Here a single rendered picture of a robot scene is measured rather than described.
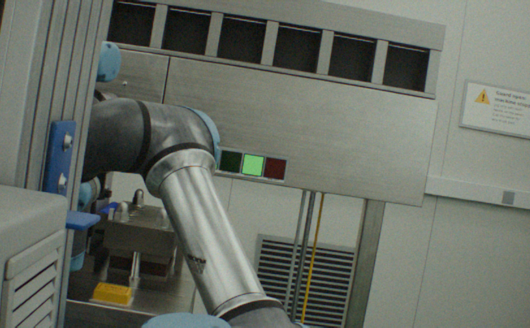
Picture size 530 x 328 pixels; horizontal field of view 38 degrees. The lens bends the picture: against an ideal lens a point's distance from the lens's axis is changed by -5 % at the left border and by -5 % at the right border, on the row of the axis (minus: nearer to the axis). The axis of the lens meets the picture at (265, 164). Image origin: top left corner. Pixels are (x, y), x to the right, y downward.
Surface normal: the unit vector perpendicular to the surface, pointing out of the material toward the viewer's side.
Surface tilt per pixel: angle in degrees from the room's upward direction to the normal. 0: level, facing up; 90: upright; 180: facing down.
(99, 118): 63
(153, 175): 114
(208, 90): 90
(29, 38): 90
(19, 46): 90
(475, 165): 90
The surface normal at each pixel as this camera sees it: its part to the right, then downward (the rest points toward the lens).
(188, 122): 0.57, -0.65
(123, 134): 0.32, 0.01
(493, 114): 0.04, 0.06
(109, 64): 0.90, 0.17
